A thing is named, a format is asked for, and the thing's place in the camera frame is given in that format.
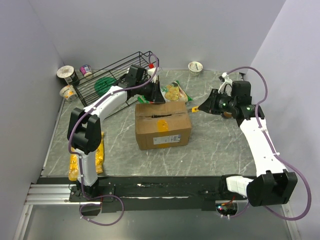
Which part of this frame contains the brown tin can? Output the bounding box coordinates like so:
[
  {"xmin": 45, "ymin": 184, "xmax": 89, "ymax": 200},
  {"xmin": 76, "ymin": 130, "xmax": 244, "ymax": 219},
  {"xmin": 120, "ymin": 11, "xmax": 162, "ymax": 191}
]
[{"xmin": 223, "ymin": 111, "xmax": 232, "ymax": 118}]

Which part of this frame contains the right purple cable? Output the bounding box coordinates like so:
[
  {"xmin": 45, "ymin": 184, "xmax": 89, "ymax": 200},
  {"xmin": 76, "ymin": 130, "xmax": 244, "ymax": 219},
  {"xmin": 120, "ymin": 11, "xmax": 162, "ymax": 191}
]
[{"xmin": 219, "ymin": 66, "xmax": 312, "ymax": 221}]

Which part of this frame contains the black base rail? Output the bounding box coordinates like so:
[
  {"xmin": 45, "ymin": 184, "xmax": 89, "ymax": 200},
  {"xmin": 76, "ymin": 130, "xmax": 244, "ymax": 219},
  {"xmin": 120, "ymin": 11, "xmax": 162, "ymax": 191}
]
[{"xmin": 69, "ymin": 176, "xmax": 245, "ymax": 213}]

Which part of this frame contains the brown cardboard express box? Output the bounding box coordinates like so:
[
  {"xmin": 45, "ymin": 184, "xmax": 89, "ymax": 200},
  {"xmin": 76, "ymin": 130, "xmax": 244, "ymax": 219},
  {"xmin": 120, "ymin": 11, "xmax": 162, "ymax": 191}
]
[{"xmin": 135, "ymin": 101, "xmax": 192, "ymax": 150}]

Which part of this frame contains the purple yogurt cup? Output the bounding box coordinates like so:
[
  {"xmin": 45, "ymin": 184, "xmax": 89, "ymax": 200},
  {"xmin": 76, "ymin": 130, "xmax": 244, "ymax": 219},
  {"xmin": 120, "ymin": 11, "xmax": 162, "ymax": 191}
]
[{"xmin": 79, "ymin": 64, "xmax": 93, "ymax": 79}]

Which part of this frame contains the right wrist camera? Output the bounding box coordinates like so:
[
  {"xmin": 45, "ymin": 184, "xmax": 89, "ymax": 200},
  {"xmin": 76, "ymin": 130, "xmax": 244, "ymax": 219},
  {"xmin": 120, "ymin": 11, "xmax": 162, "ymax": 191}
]
[{"xmin": 218, "ymin": 72, "xmax": 233, "ymax": 96}]

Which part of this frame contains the orange white yogurt cup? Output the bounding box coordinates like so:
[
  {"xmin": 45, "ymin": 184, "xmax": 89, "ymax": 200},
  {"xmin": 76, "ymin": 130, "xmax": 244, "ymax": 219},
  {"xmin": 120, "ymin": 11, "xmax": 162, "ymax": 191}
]
[{"xmin": 59, "ymin": 85, "xmax": 78, "ymax": 102}]

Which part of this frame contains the yellow Lays chips bag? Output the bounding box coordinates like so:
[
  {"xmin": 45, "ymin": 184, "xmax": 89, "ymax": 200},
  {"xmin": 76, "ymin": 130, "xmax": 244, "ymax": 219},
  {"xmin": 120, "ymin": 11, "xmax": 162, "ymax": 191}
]
[{"xmin": 68, "ymin": 132, "xmax": 104, "ymax": 182}]

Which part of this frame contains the white yogurt cup back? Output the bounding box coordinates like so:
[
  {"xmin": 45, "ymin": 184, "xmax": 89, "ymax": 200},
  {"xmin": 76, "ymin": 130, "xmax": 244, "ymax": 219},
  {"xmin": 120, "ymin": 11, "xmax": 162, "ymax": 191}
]
[{"xmin": 188, "ymin": 61, "xmax": 203, "ymax": 76}]

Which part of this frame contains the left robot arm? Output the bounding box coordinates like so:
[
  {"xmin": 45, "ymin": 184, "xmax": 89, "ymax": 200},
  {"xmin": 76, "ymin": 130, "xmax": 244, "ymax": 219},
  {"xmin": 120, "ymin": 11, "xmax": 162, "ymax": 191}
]
[{"xmin": 67, "ymin": 64, "xmax": 165, "ymax": 201}]

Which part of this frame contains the yellow utility knife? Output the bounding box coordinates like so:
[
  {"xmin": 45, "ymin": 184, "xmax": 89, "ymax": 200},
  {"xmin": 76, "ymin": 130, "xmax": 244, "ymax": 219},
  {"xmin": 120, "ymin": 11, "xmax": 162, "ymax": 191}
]
[{"xmin": 187, "ymin": 106, "xmax": 199, "ymax": 113}]

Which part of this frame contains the black wire rack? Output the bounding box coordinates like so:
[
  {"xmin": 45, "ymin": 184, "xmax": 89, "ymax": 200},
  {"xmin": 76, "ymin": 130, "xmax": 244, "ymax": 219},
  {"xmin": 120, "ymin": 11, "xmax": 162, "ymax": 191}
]
[{"xmin": 75, "ymin": 51, "xmax": 156, "ymax": 107}]

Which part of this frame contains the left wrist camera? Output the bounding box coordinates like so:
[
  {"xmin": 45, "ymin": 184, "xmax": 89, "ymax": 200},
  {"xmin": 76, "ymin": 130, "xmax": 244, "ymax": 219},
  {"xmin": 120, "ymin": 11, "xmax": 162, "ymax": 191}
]
[{"xmin": 147, "ymin": 63, "xmax": 163, "ymax": 79}]

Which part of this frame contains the green round lid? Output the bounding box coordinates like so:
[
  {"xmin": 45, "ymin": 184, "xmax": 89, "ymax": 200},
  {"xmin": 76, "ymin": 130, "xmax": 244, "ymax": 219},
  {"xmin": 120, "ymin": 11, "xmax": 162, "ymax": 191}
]
[{"xmin": 94, "ymin": 76, "xmax": 116, "ymax": 97}]

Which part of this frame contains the black yogurt cup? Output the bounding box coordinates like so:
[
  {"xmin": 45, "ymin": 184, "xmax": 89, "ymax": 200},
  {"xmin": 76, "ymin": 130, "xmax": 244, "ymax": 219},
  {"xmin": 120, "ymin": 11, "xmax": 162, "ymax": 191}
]
[{"xmin": 56, "ymin": 65, "xmax": 80, "ymax": 86}]

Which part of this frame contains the green Chuba cassava chips bag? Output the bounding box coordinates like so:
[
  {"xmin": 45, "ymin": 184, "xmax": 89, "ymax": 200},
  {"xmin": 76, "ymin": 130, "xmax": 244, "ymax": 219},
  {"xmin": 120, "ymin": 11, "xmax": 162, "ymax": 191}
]
[{"xmin": 137, "ymin": 80, "xmax": 193, "ymax": 104}]

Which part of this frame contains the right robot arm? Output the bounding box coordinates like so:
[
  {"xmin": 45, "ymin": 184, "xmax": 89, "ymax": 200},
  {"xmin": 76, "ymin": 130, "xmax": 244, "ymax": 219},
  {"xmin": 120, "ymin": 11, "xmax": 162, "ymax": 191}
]
[{"xmin": 198, "ymin": 81, "xmax": 298, "ymax": 207}]

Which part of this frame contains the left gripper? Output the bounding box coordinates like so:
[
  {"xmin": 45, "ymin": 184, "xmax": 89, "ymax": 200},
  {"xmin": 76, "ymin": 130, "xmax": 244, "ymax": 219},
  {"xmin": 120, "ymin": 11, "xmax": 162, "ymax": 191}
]
[{"xmin": 135, "ymin": 79, "xmax": 165, "ymax": 103}]

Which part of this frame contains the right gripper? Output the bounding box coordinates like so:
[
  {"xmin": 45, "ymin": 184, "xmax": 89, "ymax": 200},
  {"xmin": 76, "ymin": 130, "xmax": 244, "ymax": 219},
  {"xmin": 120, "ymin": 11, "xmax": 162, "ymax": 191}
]
[{"xmin": 198, "ymin": 89, "xmax": 237, "ymax": 116}]

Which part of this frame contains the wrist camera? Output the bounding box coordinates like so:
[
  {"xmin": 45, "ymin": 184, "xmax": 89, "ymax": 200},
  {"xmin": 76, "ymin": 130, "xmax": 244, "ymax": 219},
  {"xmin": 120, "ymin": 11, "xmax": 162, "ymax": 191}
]
[
  {"xmin": 147, "ymin": 63, "xmax": 163, "ymax": 79},
  {"xmin": 218, "ymin": 72, "xmax": 233, "ymax": 96}
]

